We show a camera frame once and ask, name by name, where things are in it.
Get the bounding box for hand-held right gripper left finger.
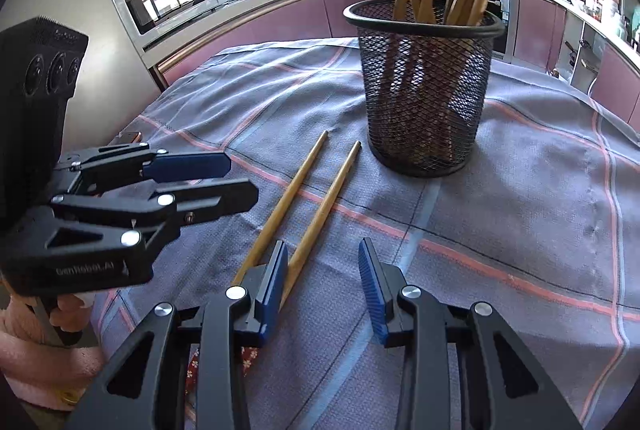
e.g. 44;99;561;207
65;240;290;430

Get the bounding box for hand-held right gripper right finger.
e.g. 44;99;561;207
358;237;576;430

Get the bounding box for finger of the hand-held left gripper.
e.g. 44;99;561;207
10;178;260;258
52;142;232;191

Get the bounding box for black mesh utensil holder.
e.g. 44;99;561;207
343;0;506;178

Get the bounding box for person's left forearm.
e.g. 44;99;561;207
0;290;106;411

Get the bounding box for person's left hand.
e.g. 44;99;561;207
50;294;96;333

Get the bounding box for grey checked tablecloth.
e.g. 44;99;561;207
87;37;640;430

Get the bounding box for purple kitchen cabinets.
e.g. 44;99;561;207
150;0;640;131

